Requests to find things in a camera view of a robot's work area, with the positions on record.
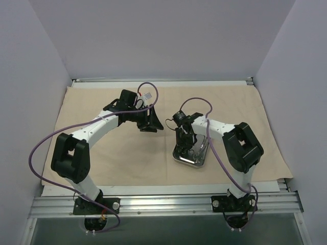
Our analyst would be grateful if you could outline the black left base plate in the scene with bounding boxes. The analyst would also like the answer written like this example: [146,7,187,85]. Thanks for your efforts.
[73,197,121,215]

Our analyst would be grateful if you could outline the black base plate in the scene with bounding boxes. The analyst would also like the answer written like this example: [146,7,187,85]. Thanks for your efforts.
[73,197,121,215]
[211,194,258,213]

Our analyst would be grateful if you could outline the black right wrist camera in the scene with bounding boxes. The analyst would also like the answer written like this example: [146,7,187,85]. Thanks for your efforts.
[172,110,188,128]

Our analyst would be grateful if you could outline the steel surgical forceps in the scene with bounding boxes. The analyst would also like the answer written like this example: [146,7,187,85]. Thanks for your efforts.
[189,143,208,165]

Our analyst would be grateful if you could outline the aluminium front rail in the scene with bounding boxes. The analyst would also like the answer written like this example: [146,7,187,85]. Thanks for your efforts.
[28,192,303,218]

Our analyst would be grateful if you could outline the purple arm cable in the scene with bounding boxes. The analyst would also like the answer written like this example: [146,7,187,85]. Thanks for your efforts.
[28,82,160,234]
[180,97,259,229]

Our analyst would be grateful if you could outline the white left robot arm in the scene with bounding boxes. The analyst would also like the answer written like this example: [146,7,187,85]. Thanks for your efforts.
[51,99,164,214]

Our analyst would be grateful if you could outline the stainless steel instrument tray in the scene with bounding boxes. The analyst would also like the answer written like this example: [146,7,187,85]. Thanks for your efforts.
[173,135,209,168]

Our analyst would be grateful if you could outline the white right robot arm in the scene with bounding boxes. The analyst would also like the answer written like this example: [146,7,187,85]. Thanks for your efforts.
[173,111,264,211]

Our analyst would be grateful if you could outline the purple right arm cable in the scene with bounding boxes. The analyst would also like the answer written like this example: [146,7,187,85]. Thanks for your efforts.
[180,97,259,229]

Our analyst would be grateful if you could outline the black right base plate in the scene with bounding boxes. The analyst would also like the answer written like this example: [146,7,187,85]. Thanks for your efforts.
[211,194,258,213]

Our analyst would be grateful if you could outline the beige cloth wrap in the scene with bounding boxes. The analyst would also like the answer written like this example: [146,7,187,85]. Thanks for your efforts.
[40,85,294,187]

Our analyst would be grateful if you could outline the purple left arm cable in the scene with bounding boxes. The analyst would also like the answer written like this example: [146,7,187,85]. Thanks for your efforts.
[28,82,160,234]

